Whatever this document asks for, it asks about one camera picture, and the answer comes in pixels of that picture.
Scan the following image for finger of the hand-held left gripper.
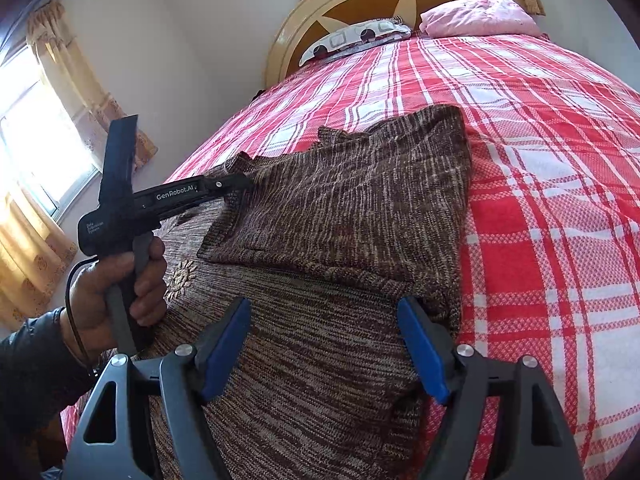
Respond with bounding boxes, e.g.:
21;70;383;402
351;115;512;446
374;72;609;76
200;172;254;198

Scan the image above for brown knitted sweater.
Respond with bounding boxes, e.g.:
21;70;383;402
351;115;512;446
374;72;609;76
149;104;474;480

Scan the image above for person's left forearm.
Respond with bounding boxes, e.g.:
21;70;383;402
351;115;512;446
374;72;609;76
0;306;98;443

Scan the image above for white patterned pillow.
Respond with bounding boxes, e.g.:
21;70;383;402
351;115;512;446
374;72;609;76
298;17;412;67

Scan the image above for person's left hand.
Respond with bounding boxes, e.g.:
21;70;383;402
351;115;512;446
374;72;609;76
64;236;169;362

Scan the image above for cream wooden headboard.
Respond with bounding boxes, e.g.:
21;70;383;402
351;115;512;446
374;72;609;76
264;0;495;87

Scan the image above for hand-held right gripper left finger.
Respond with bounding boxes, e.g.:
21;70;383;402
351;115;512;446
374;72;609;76
62;297;253;480

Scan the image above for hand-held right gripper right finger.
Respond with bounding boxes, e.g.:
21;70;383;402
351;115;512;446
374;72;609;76
397;295;586;480

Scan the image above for red plaid blanket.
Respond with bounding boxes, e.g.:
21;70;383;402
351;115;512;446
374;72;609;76
60;34;640;480

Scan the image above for window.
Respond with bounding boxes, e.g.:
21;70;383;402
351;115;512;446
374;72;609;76
0;44;102;222

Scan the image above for pink pillow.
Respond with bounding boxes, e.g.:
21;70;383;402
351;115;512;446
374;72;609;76
418;0;544;39

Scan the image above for black cable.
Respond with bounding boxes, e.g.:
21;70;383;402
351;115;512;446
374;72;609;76
65;259;98;368

